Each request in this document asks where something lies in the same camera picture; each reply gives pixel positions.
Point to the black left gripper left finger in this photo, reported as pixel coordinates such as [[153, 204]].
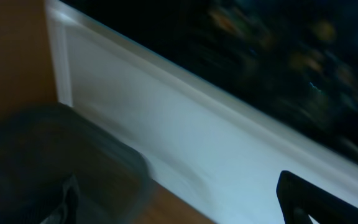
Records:
[[52, 154]]

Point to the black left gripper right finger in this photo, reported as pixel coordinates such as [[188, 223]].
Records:
[[302, 202]]

